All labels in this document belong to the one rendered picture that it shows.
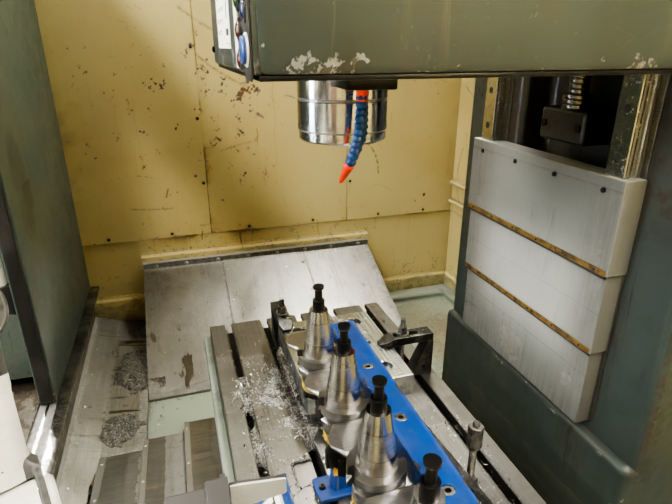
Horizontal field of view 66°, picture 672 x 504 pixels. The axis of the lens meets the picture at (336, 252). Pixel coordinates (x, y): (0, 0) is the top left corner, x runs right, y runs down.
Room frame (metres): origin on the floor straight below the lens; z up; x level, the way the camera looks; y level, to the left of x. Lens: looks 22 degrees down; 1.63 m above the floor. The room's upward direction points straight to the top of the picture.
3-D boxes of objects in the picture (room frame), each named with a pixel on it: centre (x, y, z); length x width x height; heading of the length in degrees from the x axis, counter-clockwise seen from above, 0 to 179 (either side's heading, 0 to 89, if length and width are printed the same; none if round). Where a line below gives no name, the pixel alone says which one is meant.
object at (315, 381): (0.58, 0.01, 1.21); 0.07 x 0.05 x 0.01; 107
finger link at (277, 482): (0.43, 0.09, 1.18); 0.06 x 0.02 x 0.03; 107
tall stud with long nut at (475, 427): (0.71, -0.24, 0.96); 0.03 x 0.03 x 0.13
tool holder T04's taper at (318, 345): (0.63, 0.02, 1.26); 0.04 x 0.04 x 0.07
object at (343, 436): (0.47, -0.03, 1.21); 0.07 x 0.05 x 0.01; 107
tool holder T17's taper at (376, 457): (0.42, -0.04, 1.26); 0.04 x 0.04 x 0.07
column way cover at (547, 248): (1.08, -0.44, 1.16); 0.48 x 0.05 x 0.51; 17
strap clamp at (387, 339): (1.04, -0.16, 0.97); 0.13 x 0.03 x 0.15; 107
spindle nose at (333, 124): (0.95, -0.01, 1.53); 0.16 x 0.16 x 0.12
